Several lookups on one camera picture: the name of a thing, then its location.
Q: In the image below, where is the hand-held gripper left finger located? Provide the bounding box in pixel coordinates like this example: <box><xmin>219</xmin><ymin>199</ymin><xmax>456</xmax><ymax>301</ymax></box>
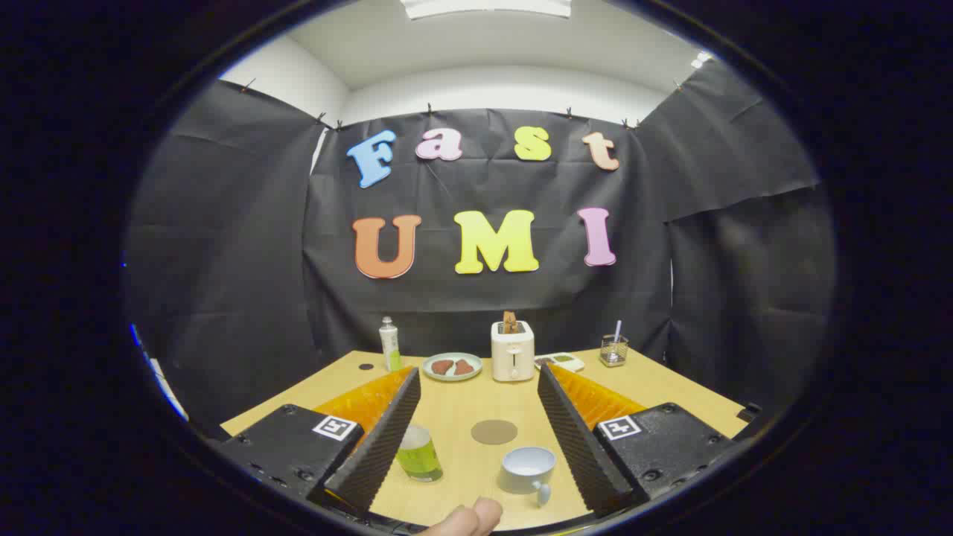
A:
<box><xmin>216</xmin><ymin>365</ymin><xmax>422</xmax><ymax>518</ymax></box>

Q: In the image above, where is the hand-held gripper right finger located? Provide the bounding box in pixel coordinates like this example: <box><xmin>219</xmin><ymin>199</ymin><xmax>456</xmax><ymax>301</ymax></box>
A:
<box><xmin>537</xmin><ymin>363</ymin><xmax>742</xmax><ymax>519</ymax></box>

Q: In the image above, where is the green label juice bottle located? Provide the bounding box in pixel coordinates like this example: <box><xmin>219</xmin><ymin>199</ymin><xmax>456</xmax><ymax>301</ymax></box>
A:
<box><xmin>395</xmin><ymin>424</ymin><xmax>444</xmax><ymax>483</ymax></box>

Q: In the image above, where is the white cup with handle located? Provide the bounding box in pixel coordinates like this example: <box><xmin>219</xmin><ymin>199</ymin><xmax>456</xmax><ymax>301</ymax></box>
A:
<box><xmin>497</xmin><ymin>447</ymin><xmax>558</xmax><ymax>508</ymax></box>

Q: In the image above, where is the round brown coaster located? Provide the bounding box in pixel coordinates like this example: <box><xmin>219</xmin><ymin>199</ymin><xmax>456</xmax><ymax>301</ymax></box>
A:
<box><xmin>471</xmin><ymin>419</ymin><xmax>519</xmax><ymax>446</ymax></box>

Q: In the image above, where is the white tube bottle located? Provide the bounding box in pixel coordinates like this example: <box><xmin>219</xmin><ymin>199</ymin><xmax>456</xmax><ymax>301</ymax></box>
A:
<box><xmin>379</xmin><ymin>316</ymin><xmax>403</xmax><ymax>372</ymax></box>

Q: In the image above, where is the white sectioned palette tray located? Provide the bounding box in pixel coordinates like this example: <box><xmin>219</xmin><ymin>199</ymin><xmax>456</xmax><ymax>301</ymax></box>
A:
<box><xmin>534</xmin><ymin>352</ymin><xmax>586</xmax><ymax>374</ymax></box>

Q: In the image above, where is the wooden table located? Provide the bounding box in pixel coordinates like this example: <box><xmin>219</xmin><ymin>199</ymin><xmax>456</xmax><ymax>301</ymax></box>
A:
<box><xmin>220</xmin><ymin>348</ymin><xmax>748</xmax><ymax>531</ymax></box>

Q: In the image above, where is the pale green plate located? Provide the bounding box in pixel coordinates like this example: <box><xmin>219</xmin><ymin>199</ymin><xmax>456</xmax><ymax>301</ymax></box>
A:
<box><xmin>422</xmin><ymin>352</ymin><xmax>483</xmax><ymax>383</ymax></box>

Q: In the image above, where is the cream toaster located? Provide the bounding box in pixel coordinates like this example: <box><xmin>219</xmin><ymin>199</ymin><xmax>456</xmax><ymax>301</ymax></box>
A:
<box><xmin>491</xmin><ymin>320</ymin><xmax>535</xmax><ymax>383</ymax></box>

